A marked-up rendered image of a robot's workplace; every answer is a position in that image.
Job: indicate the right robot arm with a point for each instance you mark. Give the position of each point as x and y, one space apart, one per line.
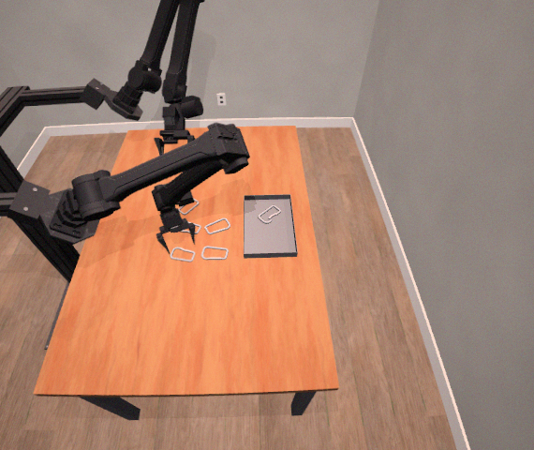
228 151

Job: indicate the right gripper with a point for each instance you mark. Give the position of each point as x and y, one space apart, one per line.
184 226

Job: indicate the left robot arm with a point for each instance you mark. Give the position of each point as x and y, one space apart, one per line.
174 86

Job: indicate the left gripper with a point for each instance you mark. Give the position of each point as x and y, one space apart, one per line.
172 139

